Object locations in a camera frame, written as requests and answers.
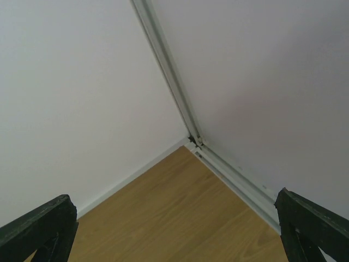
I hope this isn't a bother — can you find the aluminium frame bottom rail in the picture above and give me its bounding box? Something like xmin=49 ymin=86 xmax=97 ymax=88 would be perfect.
xmin=185 ymin=142 xmax=281 ymax=234

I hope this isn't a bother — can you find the aluminium frame corner post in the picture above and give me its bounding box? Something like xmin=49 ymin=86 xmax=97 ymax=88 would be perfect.
xmin=131 ymin=1 xmax=204 ymax=147

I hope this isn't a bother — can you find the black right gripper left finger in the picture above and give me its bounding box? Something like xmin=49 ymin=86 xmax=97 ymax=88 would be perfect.
xmin=1 ymin=194 xmax=79 ymax=261

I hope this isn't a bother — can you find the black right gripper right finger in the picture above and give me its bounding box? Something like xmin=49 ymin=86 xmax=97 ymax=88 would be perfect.
xmin=274 ymin=188 xmax=348 ymax=261

